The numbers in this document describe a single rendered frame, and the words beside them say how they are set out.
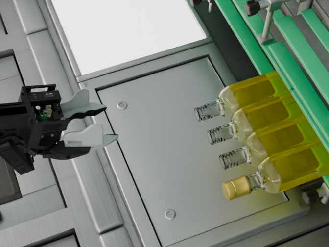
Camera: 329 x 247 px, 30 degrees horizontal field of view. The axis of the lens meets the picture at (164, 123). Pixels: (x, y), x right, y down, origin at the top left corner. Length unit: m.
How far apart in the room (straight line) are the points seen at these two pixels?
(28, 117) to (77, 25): 0.66
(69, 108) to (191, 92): 0.47
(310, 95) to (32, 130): 0.54
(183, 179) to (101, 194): 0.17
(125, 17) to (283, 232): 0.64
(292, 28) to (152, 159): 0.39
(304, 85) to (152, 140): 0.34
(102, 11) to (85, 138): 0.65
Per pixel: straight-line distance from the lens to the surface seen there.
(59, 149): 0.93
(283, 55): 1.23
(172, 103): 1.37
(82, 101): 0.98
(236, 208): 1.25
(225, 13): 1.42
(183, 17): 1.53
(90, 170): 1.29
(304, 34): 1.18
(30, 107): 0.89
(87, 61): 1.44
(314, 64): 1.13
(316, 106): 1.17
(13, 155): 0.95
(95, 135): 0.94
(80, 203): 1.28
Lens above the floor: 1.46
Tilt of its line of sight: 12 degrees down
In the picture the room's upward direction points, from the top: 108 degrees counter-clockwise
